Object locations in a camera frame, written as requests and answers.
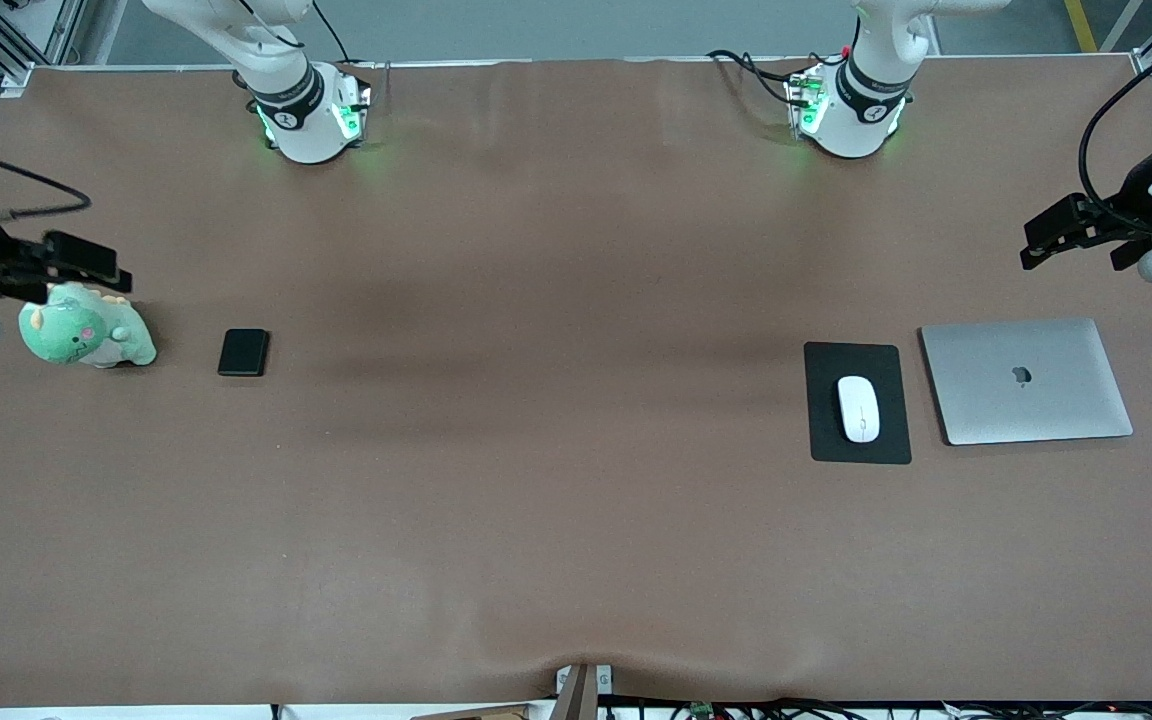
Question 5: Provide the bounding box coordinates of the black smartphone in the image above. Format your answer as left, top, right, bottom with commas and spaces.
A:
217, 328, 271, 378

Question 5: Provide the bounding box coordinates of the white computer mouse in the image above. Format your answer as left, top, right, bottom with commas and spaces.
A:
837, 375, 881, 443

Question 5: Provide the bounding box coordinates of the black rectangular mouse pad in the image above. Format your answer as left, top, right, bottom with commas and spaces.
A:
803, 342, 913, 466

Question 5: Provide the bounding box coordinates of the green plush dinosaur toy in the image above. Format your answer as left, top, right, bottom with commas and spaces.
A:
18, 282, 158, 370

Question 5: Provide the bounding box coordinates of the silver closed laptop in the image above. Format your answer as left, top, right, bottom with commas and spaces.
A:
919, 318, 1135, 447

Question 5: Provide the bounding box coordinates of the brown table cover mat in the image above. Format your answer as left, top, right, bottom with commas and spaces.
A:
0, 55, 1152, 707

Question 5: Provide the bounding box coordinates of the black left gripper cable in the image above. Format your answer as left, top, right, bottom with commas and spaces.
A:
1077, 30, 1152, 236

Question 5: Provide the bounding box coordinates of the black right arm base cable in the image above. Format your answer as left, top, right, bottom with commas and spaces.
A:
308, 0, 355, 67

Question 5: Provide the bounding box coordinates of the black arm base cable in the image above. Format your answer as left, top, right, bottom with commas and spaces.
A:
706, 48, 807, 107
308, 0, 355, 67

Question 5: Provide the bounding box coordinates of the black left arm base cable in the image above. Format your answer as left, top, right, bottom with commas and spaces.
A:
706, 48, 807, 107

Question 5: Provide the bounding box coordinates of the brown camera mount post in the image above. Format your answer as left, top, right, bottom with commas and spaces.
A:
554, 663, 614, 720

